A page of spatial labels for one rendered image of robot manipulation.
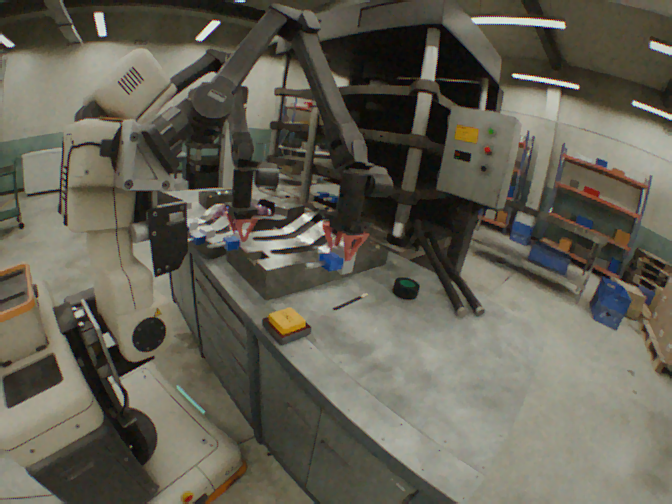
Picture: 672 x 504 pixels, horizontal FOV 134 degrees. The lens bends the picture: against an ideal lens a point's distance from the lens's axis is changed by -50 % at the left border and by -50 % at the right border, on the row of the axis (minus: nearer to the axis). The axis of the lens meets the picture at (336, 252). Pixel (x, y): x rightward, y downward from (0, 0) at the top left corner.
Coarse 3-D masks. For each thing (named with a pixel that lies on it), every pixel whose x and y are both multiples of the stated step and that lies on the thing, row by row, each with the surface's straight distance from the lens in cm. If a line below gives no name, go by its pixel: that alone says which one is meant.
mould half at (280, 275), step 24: (312, 216) 103; (288, 240) 91; (312, 240) 91; (240, 264) 85; (264, 264) 73; (288, 264) 74; (360, 264) 94; (384, 264) 106; (264, 288) 74; (288, 288) 77
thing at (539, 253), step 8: (536, 240) 457; (536, 248) 420; (544, 248) 458; (552, 248) 458; (528, 256) 424; (536, 256) 422; (544, 256) 421; (552, 256) 420; (560, 256) 419; (568, 256) 458; (544, 264) 423; (552, 264) 422; (560, 264) 422; (568, 264) 424; (560, 272) 425
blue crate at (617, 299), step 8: (600, 280) 444; (608, 280) 449; (600, 288) 428; (608, 288) 452; (616, 288) 454; (624, 288) 448; (600, 296) 409; (608, 296) 393; (616, 296) 396; (624, 296) 435; (608, 304) 397; (616, 304) 399; (624, 304) 402; (624, 312) 404
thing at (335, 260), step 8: (336, 248) 69; (320, 256) 67; (328, 256) 67; (336, 256) 68; (344, 256) 67; (304, 264) 63; (312, 264) 64; (320, 264) 65; (328, 264) 65; (336, 264) 66; (344, 264) 68; (352, 264) 70; (344, 272) 69
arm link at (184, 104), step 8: (184, 104) 55; (184, 112) 54; (192, 120) 54; (192, 128) 56; (200, 128) 55; (208, 128) 54; (216, 128) 53; (192, 136) 58; (200, 136) 57; (208, 136) 57
